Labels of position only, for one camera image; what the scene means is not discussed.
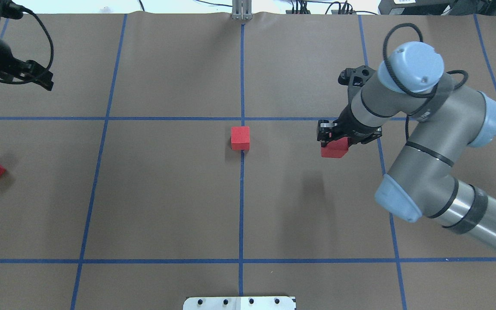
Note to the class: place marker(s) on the black box with label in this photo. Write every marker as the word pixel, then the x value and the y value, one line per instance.
pixel 413 7

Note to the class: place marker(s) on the aluminium frame post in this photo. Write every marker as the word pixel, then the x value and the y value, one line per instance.
pixel 242 10

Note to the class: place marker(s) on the white pedestal column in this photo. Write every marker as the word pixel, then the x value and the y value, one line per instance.
pixel 241 303

